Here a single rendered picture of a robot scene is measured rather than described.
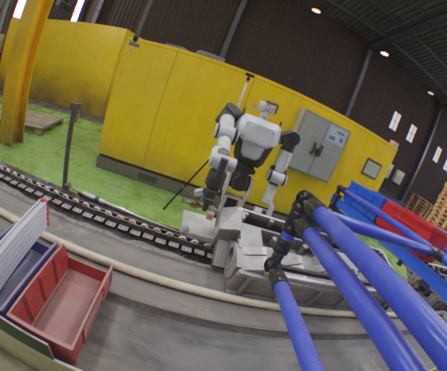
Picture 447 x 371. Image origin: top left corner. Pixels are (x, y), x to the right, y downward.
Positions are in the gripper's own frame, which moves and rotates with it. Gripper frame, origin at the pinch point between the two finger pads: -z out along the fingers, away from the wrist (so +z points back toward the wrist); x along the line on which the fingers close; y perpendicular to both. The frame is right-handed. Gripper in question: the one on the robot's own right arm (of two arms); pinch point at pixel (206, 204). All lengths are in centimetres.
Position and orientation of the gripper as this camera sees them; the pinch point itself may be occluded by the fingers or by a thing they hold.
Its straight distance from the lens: 117.7
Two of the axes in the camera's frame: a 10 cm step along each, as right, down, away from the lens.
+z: 3.4, -8.7, -3.5
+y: 9.4, 3.3, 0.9
